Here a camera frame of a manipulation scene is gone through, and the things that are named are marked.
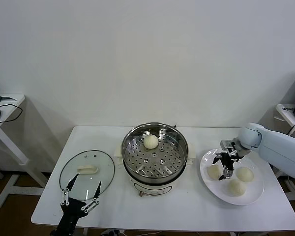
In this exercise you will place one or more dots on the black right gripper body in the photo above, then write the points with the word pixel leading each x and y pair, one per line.
pixel 229 158

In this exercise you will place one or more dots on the large white plate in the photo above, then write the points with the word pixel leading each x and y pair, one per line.
pixel 255 194

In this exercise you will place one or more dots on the white side table with laptop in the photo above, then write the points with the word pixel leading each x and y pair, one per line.
pixel 286 116

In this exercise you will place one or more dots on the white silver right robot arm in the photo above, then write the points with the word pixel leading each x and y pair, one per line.
pixel 280 145

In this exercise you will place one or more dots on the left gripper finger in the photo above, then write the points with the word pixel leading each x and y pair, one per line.
pixel 66 191
pixel 97 195

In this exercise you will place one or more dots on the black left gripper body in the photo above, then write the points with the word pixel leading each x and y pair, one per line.
pixel 71 214

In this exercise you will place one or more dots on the round glass pot lid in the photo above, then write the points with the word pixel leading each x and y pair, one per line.
pixel 87 169

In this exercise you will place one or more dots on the steel steamer pot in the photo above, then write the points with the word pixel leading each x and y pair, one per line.
pixel 150 188

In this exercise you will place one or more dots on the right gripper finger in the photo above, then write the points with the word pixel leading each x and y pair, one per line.
pixel 228 172
pixel 215 160

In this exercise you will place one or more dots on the white steamed baozi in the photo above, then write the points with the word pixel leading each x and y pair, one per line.
pixel 214 172
pixel 151 142
pixel 245 174
pixel 236 188

